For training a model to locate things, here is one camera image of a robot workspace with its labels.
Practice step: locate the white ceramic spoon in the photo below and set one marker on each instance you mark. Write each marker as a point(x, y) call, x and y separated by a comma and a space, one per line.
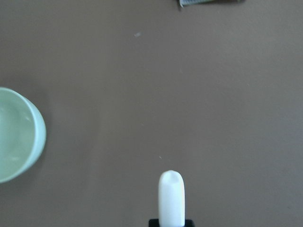
point(171, 199)

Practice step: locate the light green bowl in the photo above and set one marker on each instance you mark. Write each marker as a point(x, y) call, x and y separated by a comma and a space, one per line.
point(22, 134)

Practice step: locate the grey folded cloth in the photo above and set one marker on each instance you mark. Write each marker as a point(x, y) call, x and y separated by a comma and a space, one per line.
point(185, 3)

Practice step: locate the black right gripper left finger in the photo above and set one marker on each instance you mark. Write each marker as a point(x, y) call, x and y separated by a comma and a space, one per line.
point(153, 223)

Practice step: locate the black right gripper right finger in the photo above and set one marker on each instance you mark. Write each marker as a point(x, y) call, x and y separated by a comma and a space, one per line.
point(189, 223)

